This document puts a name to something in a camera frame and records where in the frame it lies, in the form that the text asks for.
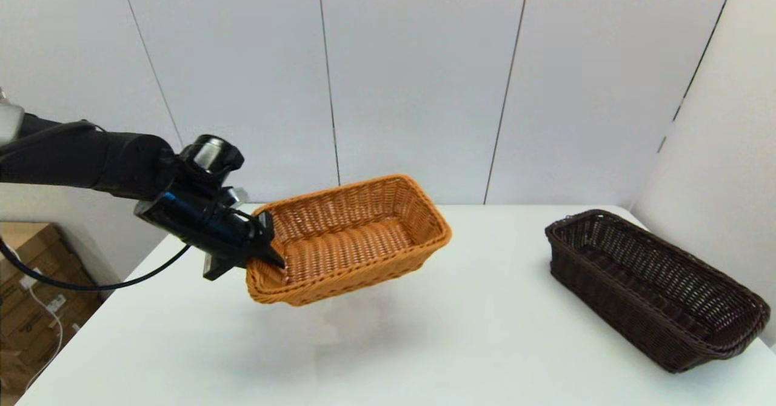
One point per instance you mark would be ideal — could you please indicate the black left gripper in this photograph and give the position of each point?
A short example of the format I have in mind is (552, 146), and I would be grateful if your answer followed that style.
(200, 221)

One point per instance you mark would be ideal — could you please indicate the orange wicker basket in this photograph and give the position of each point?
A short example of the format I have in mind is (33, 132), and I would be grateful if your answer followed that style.
(351, 254)

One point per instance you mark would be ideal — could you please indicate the dark brown wicker basket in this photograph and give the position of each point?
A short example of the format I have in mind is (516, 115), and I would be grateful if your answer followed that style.
(648, 291)

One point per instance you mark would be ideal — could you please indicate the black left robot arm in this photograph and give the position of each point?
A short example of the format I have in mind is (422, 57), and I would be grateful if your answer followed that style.
(91, 160)

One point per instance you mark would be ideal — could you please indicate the brown cardboard box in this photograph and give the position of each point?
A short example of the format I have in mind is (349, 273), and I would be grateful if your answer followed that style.
(36, 254)

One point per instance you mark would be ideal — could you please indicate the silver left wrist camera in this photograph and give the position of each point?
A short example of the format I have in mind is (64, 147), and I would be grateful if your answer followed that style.
(236, 197)

